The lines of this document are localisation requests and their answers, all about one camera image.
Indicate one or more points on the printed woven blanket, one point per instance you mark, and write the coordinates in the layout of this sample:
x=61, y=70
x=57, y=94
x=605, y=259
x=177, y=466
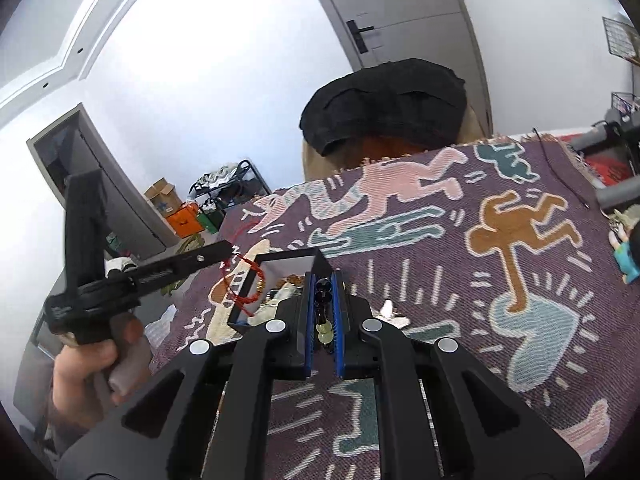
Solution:
x=450, y=270

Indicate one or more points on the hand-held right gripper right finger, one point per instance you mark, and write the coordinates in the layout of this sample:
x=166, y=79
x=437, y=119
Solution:
x=340, y=330

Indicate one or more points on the small green bag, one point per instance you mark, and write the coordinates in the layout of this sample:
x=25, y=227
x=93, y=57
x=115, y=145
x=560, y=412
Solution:
x=210, y=220

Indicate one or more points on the white shell jewelry piece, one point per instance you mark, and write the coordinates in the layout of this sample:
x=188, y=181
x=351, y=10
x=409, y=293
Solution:
x=285, y=294

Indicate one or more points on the green floor bag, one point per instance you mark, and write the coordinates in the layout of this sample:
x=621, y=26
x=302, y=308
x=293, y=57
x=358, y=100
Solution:
x=190, y=244

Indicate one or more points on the black cloth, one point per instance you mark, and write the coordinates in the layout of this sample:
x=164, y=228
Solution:
x=385, y=105

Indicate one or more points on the person's left hand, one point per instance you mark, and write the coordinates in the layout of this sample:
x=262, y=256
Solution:
x=85, y=375

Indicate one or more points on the small white ornament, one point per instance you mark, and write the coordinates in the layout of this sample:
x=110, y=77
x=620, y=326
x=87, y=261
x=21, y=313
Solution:
x=392, y=314

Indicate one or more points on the black shoe rack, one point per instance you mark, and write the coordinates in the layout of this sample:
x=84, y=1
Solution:
x=235, y=185

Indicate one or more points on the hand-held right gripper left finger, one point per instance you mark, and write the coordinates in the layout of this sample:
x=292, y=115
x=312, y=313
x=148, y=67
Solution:
x=310, y=320

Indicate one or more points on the black box with white inside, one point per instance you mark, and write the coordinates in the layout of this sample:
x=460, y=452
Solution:
x=280, y=266

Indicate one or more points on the open cardboard box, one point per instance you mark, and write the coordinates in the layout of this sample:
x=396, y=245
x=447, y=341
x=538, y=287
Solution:
x=162, y=199

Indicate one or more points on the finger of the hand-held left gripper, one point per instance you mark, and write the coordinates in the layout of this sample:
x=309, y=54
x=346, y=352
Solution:
x=185, y=262

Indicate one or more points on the orange box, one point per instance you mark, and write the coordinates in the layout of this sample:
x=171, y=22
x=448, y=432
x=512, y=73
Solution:
x=185, y=221

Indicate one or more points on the teal toy figure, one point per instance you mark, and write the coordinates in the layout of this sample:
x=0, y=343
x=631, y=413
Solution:
x=627, y=255

